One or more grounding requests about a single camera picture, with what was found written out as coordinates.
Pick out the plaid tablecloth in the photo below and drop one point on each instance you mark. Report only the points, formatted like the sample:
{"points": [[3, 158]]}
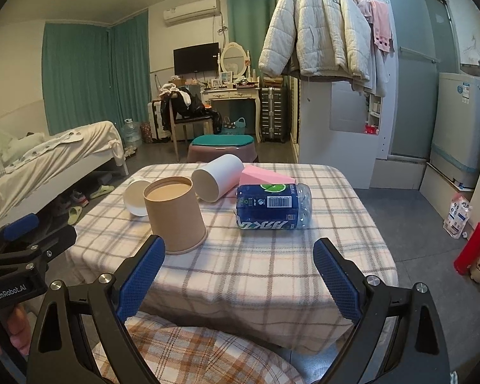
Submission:
{"points": [[244, 272]]}

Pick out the green cushion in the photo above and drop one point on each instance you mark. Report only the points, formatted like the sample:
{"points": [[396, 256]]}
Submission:
{"points": [[222, 140]]}

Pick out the frosted glass door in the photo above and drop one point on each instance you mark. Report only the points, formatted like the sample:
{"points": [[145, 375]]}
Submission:
{"points": [[416, 88]]}

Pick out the tall white cup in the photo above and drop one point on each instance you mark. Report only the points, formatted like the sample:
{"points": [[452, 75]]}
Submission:
{"points": [[220, 176]]}

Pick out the black jacket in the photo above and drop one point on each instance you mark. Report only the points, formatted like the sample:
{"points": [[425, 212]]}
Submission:
{"points": [[184, 110]]}

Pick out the brown paper cup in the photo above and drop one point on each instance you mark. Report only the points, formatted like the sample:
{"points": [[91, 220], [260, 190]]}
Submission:
{"points": [[176, 224]]}

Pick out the white washing machine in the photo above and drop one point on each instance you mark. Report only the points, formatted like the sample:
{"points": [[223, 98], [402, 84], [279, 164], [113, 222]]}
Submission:
{"points": [[460, 128]]}

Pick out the blue label plastic jar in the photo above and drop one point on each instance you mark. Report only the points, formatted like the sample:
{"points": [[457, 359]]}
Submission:
{"points": [[264, 208]]}

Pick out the white patterned blanket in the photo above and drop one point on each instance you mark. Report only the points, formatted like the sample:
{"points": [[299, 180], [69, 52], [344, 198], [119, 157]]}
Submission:
{"points": [[44, 150]]}

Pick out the teal topped stool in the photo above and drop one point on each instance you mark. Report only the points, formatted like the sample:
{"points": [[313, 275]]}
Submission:
{"points": [[220, 154]]}

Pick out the white board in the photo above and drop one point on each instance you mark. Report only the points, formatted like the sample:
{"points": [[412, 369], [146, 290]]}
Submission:
{"points": [[440, 192]]}

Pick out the green slipper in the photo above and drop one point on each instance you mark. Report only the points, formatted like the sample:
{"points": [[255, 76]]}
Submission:
{"points": [[75, 215], [100, 191]]}

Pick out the white dressing table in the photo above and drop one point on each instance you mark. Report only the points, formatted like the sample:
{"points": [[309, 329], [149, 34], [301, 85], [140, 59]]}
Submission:
{"points": [[232, 95]]}

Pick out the white wardrobe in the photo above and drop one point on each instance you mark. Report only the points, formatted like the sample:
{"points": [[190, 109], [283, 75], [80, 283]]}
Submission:
{"points": [[324, 148]]}

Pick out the red bottle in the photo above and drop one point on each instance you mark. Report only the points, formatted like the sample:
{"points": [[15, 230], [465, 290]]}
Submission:
{"points": [[474, 244]]}

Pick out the teal curtain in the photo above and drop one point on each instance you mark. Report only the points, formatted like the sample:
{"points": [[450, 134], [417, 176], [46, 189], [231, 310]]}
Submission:
{"points": [[76, 80], [252, 20], [130, 68]]}

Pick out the white printed packet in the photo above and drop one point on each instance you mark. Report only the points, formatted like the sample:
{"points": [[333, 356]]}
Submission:
{"points": [[456, 216]]}

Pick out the red patterned bag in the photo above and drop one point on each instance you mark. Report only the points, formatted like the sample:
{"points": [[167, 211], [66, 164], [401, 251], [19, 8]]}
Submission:
{"points": [[147, 132]]}

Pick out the person's plaid trouser legs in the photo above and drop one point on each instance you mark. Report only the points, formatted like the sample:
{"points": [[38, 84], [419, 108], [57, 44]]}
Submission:
{"points": [[176, 352]]}

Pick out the silver suitcase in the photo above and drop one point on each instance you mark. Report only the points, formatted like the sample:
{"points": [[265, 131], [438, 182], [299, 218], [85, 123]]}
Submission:
{"points": [[272, 114]]}

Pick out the small white cup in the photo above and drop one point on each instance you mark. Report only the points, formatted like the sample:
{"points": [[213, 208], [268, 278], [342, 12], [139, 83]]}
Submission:
{"points": [[134, 202]]}

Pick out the wooden chair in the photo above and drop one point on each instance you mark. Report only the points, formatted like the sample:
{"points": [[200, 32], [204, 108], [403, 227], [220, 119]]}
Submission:
{"points": [[192, 122]]}

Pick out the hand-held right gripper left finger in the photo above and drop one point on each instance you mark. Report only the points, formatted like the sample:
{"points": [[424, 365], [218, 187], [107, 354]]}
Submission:
{"points": [[138, 280]]}

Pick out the white bed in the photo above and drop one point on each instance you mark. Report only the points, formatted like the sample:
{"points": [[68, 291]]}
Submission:
{"points": [[76, 164]]}

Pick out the teal basket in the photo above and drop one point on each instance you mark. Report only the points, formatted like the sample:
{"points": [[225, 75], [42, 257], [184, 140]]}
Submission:
{"points": [[232, 128]]}

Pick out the large water jug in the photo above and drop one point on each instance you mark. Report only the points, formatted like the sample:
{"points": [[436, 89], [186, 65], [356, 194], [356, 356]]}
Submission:
{"points": [[131, 135]]}

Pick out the white suitcase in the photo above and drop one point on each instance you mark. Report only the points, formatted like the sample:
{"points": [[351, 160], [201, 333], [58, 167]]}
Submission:
{"points": [[154, 122]]}

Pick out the person's left hand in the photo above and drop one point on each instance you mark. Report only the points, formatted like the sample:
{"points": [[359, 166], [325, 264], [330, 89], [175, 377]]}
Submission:
{"points": [[19, 328]]}

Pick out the white photo frame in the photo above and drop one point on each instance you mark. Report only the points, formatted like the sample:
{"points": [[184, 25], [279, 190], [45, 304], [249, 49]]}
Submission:
{"points": [[225, 80]]}

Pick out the black television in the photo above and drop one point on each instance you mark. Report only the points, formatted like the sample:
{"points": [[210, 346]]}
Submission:
{"points": [[196, 58]]}

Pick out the white sneakers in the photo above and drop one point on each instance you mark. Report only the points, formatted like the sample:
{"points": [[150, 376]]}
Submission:
{"points": [[130, 151]]}

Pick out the pink towel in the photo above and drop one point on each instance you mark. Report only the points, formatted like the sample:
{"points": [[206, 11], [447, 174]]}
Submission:
{"points": [[382, 24]]}

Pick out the white puffer jacket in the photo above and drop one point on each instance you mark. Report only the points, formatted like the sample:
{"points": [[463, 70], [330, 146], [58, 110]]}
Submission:
{"points": [[316, 28]]}

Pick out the oval white mirror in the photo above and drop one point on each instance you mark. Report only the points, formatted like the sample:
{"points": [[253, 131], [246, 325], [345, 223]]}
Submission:
{"points": [[234, 58]]}

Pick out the shoes under bed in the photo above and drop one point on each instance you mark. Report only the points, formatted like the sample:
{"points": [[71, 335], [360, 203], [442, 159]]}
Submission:
{"points": [[76, 199]]}

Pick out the pink wedge sponge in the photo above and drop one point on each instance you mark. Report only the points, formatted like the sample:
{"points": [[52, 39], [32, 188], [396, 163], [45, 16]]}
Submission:
{"points": [[264, 176]]}

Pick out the white air conditioner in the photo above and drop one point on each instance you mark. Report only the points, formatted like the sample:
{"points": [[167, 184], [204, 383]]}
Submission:
{"points": [[192, 11]]}

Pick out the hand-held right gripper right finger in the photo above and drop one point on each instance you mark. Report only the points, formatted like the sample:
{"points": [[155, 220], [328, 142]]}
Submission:
{"points": [[338, 280]]}

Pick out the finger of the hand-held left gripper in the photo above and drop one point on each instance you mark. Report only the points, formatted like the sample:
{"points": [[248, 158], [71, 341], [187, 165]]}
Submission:
{"points": [[56, 244], [20, 225]]}

